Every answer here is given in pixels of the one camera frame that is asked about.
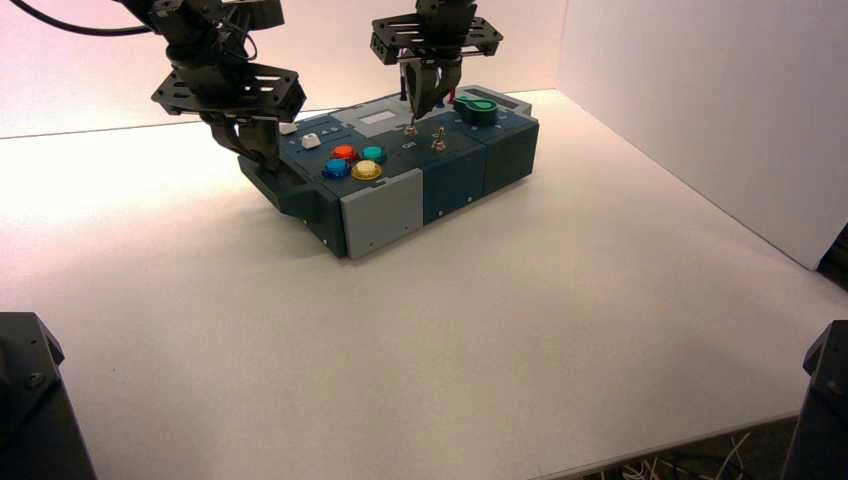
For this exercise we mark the blue round push button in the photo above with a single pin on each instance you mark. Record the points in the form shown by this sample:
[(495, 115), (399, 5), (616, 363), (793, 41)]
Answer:
[(336, 168)]

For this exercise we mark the white slider knob blue triangle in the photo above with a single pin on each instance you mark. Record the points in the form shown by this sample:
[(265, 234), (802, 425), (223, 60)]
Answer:
[(310, 140), (289, 128)]

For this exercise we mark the yellow round push button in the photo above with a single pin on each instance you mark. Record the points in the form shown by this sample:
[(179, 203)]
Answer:
[(366, 171)]

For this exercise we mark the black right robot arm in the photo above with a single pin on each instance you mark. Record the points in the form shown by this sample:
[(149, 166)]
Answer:
[(445, 8)]

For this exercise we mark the green round push button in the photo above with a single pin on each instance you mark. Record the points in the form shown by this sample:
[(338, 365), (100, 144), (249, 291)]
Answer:
[(374, 154)]

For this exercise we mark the metal toggle switch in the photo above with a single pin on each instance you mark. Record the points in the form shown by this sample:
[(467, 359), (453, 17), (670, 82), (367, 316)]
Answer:
[(411, 127), (438, 140)]

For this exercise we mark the small grey display screen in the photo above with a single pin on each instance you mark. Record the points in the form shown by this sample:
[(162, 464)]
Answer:
[(379, 117)]

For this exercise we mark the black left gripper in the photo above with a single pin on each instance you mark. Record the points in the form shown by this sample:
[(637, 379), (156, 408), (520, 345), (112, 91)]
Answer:
[(252, 93)]

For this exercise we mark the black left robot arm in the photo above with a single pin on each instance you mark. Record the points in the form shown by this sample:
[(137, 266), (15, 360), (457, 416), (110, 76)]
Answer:
[(192, 20)]

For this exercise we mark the dark teal grey control box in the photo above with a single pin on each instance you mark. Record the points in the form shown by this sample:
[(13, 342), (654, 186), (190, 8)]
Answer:
[(397, 205)]

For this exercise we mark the red round push button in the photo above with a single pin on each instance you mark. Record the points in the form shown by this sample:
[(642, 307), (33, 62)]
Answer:
[(344, 152)]

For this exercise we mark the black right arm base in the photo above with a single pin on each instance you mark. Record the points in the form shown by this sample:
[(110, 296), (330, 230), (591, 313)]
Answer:
[(821, 411)]

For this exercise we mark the green rotary knob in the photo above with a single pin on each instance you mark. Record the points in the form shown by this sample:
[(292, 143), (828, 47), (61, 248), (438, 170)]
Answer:
[(477, 110)]

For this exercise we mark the dark object behind white board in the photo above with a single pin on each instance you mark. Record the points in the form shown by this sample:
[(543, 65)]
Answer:
[(836, 258)]

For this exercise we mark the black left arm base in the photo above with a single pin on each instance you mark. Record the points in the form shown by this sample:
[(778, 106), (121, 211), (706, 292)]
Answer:
[(33, 411)]

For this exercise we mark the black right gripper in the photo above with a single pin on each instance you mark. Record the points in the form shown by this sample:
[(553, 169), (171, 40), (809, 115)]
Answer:
[(437, 38)]

